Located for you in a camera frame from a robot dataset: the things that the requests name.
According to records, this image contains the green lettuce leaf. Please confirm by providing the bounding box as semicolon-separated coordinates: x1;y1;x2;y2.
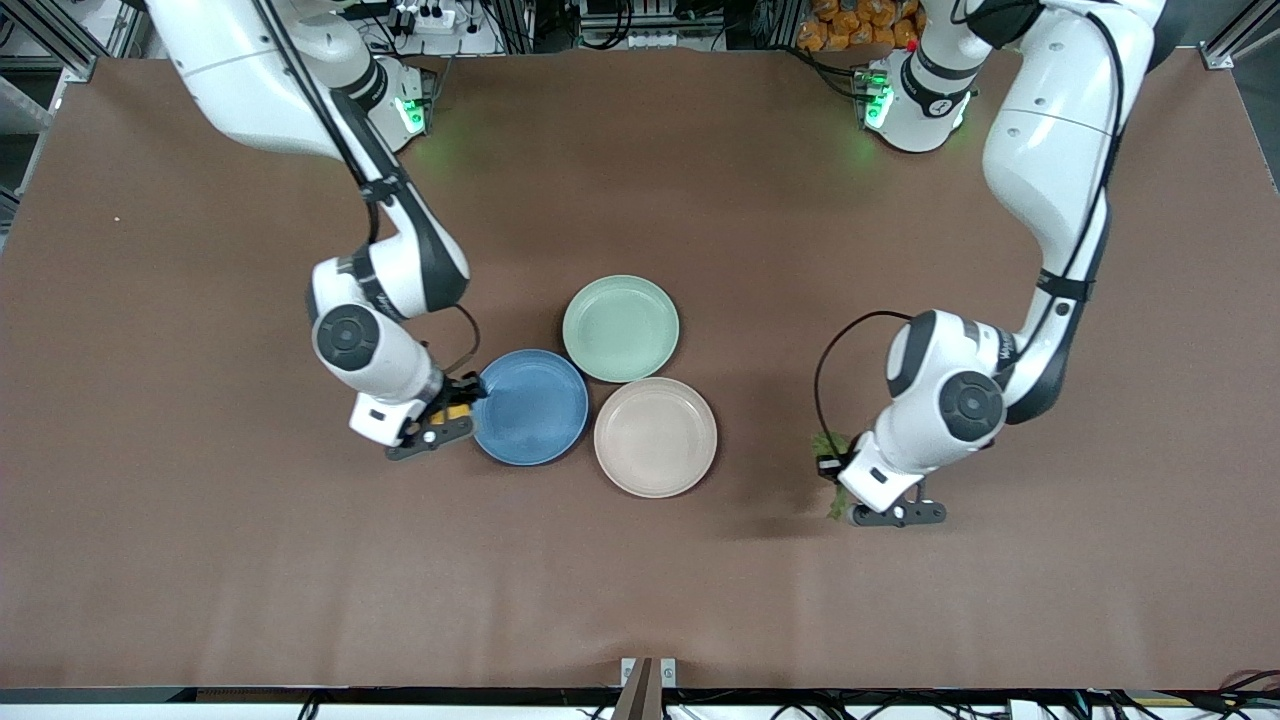
808;429;853;522

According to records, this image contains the blue plate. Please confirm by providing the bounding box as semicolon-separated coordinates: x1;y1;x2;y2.
467;348;590;467

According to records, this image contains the green plate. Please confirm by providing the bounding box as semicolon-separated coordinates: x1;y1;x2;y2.
561;274;681;384

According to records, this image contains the beige plate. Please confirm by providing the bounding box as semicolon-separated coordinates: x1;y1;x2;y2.
593;376;719;499

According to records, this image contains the white power strip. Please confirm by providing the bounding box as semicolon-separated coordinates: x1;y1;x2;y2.
388;3;459;37

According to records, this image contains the bag of orange fruit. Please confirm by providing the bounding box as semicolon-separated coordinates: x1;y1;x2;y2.
796;0;923;53

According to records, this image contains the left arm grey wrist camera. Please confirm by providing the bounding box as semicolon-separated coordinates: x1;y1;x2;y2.
846;482;947;529

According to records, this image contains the metal table clamp bracket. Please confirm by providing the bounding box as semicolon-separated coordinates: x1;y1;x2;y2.
612;656;679;720

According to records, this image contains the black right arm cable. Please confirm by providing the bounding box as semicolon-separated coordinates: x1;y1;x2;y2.
250;0;483;379

